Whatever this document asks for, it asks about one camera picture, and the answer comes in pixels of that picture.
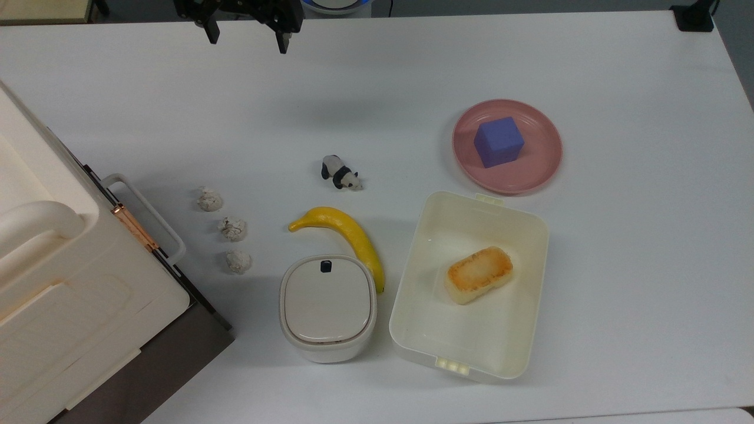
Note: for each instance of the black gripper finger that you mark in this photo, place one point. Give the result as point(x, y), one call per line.
point(284, 40)
point(211, 30)

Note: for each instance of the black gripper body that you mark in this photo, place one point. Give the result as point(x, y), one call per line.
point(247, 7)

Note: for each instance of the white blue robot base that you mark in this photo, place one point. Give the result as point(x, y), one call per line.
point(336, 5)

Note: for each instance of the cream plastic drawer cabinet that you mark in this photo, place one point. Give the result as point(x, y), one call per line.
point(65, 277)

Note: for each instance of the cream plastic open box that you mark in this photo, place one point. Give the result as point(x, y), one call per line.
point(471, 330)

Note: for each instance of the panda toy figure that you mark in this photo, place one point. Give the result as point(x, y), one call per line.
point(340, 173)

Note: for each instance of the crumpled white paper ball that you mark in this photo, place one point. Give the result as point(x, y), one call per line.
point(232, 228)
point(210, 199)
point(238, 261)

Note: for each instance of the wooden furniture piece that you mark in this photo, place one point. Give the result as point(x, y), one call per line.
point(41, 9)

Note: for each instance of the yellow banana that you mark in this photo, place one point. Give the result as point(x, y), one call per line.
point(352, 234)

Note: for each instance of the rose gold cabinet latch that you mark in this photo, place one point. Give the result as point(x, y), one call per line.
point(135, 227)

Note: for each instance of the purple cube block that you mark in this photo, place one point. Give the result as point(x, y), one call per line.
point(499, 142)

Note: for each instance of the white lidded square container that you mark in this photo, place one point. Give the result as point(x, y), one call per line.
point(327, 307)

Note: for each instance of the pink round plate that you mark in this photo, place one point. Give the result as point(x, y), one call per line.
point(530, 171)

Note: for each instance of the toasted bread piece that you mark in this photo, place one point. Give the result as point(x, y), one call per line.
point(478, 274)

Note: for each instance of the dark grey cabinet base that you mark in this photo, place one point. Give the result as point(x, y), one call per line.
point(171, 353)

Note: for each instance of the black table clamp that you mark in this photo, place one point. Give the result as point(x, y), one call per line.
point(694, 16)

